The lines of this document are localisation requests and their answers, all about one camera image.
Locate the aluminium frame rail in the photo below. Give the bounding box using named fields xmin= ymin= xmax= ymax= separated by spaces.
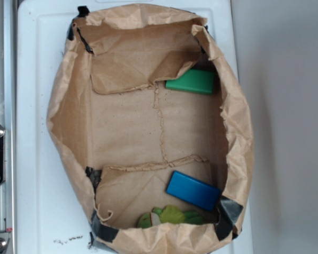
xmin=0 ymin=1 xmax=17 ymax=253

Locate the green plush toy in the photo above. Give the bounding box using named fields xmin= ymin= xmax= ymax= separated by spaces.
xmin=137 ymin=205 xmax=204 ymax=229

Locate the brown paper bag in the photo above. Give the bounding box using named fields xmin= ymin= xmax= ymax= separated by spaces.
xmin=47 ymin=3 xmax=254 ymax=253

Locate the blue rectangular block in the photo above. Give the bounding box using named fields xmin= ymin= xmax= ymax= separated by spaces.
xmin=166 ymin=171 xmax=220 ymax=212

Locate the green rectangular block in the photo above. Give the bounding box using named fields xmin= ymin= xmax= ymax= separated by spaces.
xmin=165 ymin=69 xmax=215 ymax=95

